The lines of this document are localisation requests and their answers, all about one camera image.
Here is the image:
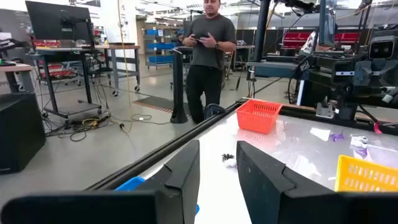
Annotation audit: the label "wooden top workbench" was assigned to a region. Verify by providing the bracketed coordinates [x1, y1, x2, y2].
[95, 43, 141, 97]

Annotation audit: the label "black desk post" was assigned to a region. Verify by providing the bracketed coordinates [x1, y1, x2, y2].
[252, 0, 272, 62]

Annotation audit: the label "metal clamp bracket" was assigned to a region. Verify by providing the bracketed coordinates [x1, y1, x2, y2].
[315, 96, 340, 119]

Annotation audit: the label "blue plastic basket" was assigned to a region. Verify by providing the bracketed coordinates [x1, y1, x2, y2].
[114, 176, 200, 216]

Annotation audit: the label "dark backpack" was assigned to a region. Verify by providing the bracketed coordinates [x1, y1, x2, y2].
[203, 103, 227, 121]

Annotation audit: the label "wooden side table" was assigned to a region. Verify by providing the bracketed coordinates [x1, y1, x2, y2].
[0, 63, 35, 94]

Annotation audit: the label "black computer monitor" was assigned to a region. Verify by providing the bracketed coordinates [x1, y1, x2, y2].
[24, 0, 95, 44]

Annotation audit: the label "floor cable bundle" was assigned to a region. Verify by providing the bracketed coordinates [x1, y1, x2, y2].
[43, 111, 172, 142]

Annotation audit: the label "black arm base cable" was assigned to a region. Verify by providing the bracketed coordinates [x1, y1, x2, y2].
[287, 54, 315, 105]

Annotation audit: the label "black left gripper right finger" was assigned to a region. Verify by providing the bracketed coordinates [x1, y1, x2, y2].
[236, 141, 398, 224]

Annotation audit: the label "grey desk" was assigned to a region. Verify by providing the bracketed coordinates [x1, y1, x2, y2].
[246, 60, 302, 78]

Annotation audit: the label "orange plastic basket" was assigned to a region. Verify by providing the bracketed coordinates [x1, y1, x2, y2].
[235, 99, 283, 135]

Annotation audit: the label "red storage bins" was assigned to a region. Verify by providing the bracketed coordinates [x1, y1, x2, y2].
[281, 30, 361, 50]

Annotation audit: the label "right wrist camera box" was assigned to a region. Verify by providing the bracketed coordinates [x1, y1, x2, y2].
[368, 35, 396, 60]

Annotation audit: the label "black pedestal stand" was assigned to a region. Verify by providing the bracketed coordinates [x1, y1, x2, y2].
[170, 46, 193, 124]

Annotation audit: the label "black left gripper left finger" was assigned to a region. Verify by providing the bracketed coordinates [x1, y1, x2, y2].
[0, 139, 201, 224]

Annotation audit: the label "person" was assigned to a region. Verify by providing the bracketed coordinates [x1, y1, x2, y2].
[182, 0, 238, 124]

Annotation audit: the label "black rolling monitor desk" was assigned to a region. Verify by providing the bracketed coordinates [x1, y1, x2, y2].
[29, 46, 110, 122]

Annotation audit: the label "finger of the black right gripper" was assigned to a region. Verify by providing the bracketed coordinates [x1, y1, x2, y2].
[353, 59, 374, 86]
[377, 59, 398, 90]

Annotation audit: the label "black cabinet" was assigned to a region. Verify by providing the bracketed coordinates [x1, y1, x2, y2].
[0, 92, 47, 175]

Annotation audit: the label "striped edge floor mat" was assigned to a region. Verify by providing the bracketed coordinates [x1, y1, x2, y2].
[132, 95, 187, 113]

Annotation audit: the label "shelf with blue bins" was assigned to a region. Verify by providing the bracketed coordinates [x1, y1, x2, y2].
[142, 27, 184, 70]

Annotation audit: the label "white building column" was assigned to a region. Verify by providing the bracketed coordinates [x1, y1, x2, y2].
[99, 0, 137, 44]

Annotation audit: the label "yellow plastic basket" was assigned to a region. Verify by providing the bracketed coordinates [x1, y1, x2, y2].
[334, 154, 398, 193]

